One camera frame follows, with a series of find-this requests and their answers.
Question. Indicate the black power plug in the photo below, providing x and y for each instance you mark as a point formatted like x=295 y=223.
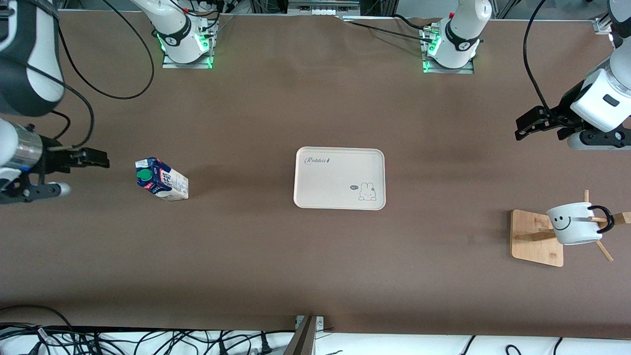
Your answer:
x=265 y=345

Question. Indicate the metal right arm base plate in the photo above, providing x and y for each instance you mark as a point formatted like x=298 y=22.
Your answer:
x=170 y=63

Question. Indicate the cream rabbit print tray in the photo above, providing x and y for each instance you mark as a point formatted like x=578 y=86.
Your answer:
x=335 y=177

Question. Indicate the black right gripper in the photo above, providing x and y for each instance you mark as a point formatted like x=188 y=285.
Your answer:
x=51 y=159

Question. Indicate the blue white milk carton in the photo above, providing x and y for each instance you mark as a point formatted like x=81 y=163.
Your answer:
x=165 y=183

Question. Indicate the wooden cup stand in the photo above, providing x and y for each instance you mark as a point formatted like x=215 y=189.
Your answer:
x=535 y=244

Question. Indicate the white smiley face cup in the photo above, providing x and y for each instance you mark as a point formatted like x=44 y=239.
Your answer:
x=574 y=227

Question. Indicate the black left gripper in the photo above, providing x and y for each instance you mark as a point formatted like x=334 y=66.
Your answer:
x=565 y=112

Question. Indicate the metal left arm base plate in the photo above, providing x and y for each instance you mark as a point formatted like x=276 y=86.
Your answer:
x=468 y=69

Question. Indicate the metal table edge bracket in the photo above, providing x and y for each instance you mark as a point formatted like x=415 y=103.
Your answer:
x=319 y=323

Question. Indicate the dark slanted post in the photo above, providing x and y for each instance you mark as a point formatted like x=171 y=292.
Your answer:
x=301 y=340

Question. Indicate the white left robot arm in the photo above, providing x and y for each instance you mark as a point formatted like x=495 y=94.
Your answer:
x=599 y=101

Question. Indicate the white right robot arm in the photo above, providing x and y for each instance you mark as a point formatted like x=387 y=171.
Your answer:
x=29 y=59

